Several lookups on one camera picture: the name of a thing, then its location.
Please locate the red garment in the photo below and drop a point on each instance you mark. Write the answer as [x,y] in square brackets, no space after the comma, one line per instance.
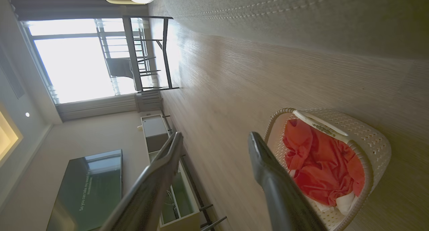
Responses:
[321,164]

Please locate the grey chair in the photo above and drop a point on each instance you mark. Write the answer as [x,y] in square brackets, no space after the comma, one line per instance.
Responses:
[119,67]

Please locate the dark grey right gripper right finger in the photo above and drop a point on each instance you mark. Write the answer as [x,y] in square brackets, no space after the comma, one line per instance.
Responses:
[281,194]

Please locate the large window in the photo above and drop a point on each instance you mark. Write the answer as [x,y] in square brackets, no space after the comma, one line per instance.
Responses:
[73,63]

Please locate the grey curtain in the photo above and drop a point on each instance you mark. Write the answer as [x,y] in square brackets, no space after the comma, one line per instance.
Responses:
[97,107]
[63,4]

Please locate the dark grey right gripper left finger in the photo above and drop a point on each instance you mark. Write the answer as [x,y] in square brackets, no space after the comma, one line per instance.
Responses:
[147,190]

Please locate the white woven plastic laundry basket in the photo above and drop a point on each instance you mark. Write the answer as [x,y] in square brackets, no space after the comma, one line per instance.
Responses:
[372,140]

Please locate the black metal frame table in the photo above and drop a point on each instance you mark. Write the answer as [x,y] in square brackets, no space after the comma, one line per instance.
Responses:
[128,36]

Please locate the black flat screen television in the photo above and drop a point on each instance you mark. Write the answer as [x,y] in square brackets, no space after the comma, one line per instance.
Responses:
[90,190]

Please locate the white low tv cabinet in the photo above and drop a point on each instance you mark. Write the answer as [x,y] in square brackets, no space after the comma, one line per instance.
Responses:
[156,130]

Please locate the white garment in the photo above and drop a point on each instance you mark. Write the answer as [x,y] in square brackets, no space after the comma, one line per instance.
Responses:
[345,204]

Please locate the white slatted radiator cover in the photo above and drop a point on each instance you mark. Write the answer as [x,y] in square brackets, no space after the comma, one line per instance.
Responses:
[149,101]

